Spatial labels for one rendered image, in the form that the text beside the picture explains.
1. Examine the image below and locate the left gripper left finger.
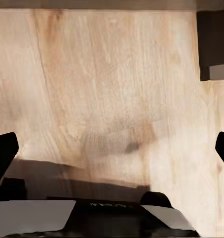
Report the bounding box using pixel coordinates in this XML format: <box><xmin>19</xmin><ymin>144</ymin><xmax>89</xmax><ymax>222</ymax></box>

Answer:
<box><xmin>0</xmin><ymin>132</ymin><xmax>19</xmax><ymax>180</ymax></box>

